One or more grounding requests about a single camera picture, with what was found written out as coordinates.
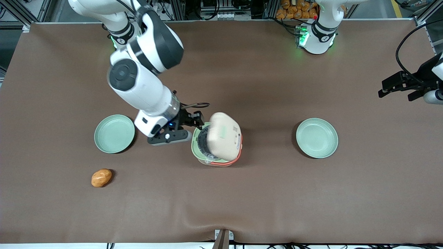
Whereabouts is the pile of orange bread rolls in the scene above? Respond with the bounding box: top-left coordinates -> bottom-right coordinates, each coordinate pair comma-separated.
275,0 -> 319,20

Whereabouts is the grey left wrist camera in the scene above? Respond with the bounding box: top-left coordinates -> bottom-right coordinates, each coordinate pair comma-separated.
423,89 -> 443,105

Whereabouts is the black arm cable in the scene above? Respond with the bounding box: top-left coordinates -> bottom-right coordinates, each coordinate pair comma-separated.
396,23 -> 443,87
172,91 -> 210,110

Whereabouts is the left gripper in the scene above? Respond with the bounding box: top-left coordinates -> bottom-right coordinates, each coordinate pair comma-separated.
378,52 -> 443,102

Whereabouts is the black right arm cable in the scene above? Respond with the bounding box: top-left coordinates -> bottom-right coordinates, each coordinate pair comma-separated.
172,91 -> 210,110

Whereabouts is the brown table mat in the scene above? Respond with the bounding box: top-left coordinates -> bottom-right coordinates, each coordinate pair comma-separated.
0,19 -> 443,245

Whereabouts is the pale green plate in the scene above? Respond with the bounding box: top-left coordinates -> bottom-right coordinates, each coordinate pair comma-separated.
296,118 -> 339,159
94,114 -> 135,154

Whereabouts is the metal table edge bracket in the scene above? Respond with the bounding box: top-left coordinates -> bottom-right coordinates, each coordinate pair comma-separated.
212,229 -> 234,249

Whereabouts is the orange-brown potato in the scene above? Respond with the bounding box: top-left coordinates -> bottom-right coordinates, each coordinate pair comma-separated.
91,168 -> 113,188

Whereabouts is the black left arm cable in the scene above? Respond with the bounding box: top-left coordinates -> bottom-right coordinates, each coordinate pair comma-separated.
396,23 -> 443,87

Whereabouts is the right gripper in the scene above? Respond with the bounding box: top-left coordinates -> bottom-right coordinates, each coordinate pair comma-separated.
134,109 -> 205,138

